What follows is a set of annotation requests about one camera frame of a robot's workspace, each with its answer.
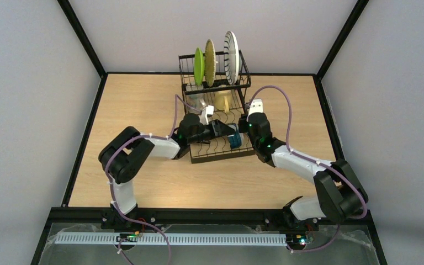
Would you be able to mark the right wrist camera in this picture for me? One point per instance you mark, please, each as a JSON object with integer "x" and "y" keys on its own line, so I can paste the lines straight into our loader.
{"x": 255, "y": 106}

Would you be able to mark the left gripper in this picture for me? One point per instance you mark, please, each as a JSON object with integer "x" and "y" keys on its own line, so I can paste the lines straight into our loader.
{"x": 213, "y": 128}

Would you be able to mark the yellow mug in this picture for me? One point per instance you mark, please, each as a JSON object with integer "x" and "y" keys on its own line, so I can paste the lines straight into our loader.
{"x": 223, "y": 100}

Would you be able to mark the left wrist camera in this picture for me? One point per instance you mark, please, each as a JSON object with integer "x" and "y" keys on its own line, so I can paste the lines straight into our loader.
{"x": 206, "y": 114}

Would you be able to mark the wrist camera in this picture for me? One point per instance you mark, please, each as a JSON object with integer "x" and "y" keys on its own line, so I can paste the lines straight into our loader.
{"x": 255, "y": 106}
{"x": 206, "y": 114}

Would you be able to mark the round bamboo tray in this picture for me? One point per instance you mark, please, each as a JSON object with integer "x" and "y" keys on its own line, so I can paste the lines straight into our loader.
{"x": 210, "y": 63}

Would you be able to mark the right circuit board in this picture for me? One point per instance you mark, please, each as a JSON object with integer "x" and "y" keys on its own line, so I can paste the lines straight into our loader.
{"x": 299, "y": 240}

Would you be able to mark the blue striped white plate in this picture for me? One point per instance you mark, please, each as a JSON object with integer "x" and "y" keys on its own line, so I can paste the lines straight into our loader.
{"x": 231, "y": 57}

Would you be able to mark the clear glass cup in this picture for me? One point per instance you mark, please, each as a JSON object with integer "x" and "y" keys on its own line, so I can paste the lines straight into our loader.
{"x": 196, "y": 101}

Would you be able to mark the green plate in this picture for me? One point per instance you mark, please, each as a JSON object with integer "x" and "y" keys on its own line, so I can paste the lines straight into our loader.
{"x": 199, "y": 66}

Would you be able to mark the black wire dish rack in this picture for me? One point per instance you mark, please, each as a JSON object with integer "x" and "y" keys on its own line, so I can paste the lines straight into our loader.
{"x": 218, "y": 149}

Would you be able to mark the white bowl dark rim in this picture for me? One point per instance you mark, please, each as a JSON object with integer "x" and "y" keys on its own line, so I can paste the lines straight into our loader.
{"x": 236, "y": 139}

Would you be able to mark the left circuit board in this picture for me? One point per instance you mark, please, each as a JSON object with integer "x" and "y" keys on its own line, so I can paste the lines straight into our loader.
{"x": 129, "y": 237}

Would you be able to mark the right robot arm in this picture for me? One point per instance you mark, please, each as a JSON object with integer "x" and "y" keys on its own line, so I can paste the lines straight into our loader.
{"x": 339, "y": 193}

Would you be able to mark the circuit board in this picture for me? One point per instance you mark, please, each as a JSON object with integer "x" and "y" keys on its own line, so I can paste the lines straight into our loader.
{"x": 299, "y": 240}
{"x": 129, "y": 237}

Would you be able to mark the white slotted cable duct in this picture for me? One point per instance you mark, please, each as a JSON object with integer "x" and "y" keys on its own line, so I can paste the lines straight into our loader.
{"x": 175, "y": 239}

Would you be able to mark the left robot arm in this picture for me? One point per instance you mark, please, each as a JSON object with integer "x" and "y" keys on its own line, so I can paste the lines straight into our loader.
{"x": 124, "y": 156}

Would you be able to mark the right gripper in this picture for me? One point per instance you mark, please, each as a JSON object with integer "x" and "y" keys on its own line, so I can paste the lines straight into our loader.
{"x": 243, "y": 126}

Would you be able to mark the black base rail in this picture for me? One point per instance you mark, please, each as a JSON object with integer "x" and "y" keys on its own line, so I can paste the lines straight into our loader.
{"x": 108, "y": 218}

